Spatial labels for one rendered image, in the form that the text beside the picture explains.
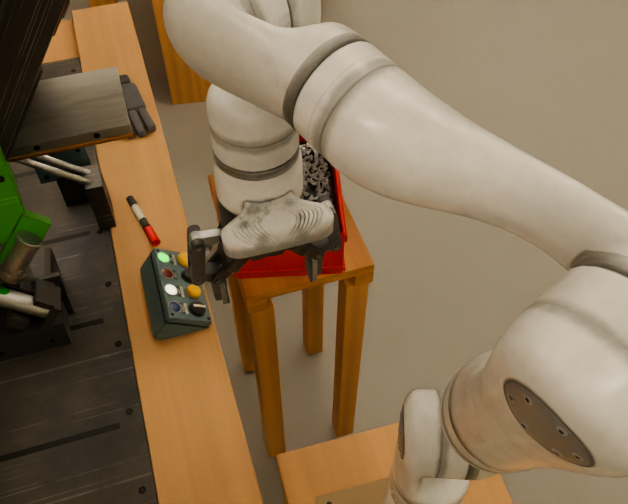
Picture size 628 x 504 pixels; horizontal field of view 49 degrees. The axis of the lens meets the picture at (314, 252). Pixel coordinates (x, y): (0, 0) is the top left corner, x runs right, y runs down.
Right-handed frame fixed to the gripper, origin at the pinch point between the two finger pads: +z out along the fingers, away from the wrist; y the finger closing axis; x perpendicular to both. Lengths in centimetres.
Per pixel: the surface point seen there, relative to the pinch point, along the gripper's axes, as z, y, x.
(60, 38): 42, 23, -116
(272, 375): 83, -6, -34
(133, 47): 40, 7, -104
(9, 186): 14.0, 28.7, -37.5
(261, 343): 68, -4, -34
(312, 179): 42, -21, -53
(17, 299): 30, 33, -30
